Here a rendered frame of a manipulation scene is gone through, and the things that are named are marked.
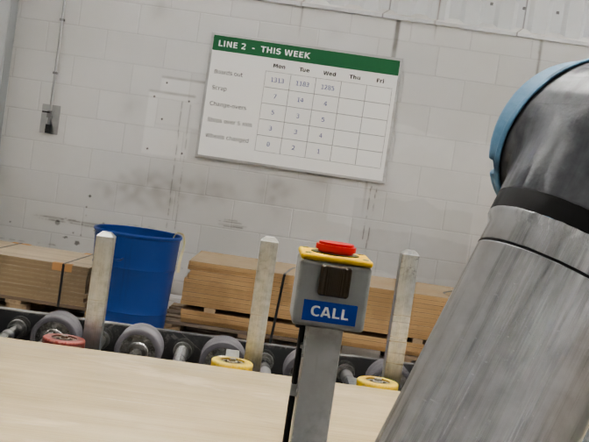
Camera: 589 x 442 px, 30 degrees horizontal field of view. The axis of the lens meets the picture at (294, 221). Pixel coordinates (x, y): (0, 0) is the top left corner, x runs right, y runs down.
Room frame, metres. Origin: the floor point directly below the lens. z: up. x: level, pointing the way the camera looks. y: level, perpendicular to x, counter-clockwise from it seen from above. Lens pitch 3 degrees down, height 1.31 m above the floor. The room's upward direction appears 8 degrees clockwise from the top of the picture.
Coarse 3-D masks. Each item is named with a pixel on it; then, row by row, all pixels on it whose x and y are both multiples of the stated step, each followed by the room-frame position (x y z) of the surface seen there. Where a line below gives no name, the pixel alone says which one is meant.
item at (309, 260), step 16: (304, 256) 1.05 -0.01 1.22; (320, 256) 1.05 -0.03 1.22; (336, 256) 1.05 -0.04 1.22; (352, 256) 1.07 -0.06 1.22; (304, 272) 1.05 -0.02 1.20; (352, 272) 1.05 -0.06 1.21; (368, 272) 1.05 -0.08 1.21; (304, 288) 1.05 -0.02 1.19; (352, 288) 1.05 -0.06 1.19; (368, 288) 1.05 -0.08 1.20; (352, 304) 1.05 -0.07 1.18; (304, 320) 1.05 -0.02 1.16
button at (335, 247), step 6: (324, 240) 1.09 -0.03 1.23; (330, 240) 1.10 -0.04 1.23; (318, 246) 1.07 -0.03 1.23; (324, 246) 1.07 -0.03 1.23; (330, 246) 1.06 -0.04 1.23; (336, 246) 1.06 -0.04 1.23; (342, 246) 1.07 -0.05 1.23; (348, 246) 1.07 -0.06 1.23; (324, 252) 1.07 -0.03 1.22; (330, 252) 1.07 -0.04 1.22; (336, 252) 1.07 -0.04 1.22; (342, 252) 1.06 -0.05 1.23; (348, 252) 1.07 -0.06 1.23; (354, 252) 1.07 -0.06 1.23
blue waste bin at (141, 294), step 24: (120, 240) 6.52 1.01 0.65; (144, 240) 6.53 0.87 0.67; (168, 240) 6.61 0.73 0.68; (120, 264) 6.53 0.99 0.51; (144, 264) 6.54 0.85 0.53; (168, 264) 6.66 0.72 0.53; (120, 288) 6.54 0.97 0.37; (144, 288) 6.56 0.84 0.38; (168, 288) 6.72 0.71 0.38; (120, 312) 6.54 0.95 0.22; (144, 312) 6.57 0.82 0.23
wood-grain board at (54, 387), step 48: (0, 384) 1.65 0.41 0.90; (48, 384) 1.70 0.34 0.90; (96, 384) 1.74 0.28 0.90; (144, 384) 1.79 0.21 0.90; (192, 384) 1.84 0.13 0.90; (240, 384) 1.90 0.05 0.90; (288, 384) 1.96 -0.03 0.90; (336, 384) 2.02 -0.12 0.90; (0, 432) 1.40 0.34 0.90; (48, 432) 1.43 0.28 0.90; (96, 432) 1.47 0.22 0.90; (144, 432) 1.50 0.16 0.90; (192, 432) 1.54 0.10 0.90; (240, 432) 1.57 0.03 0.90; (336, 432) 1.66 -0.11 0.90
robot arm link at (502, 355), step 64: (576, 64) 0.71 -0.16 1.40; (512, 128) 0.72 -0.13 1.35; (576, 128) 0.66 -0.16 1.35; (512, 192) 0.68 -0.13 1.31; (576, 192) 0.65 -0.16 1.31; (512, 256) 0.65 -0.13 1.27; (576, 256) 0.64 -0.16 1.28; (448, 320) 0.66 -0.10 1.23; (512, 320) 0.63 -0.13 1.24; (576, 320) 0.63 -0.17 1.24; (448, 384) 0.63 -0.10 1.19; (512, 384) 0.62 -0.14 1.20; (576, 384) 0.63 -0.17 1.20
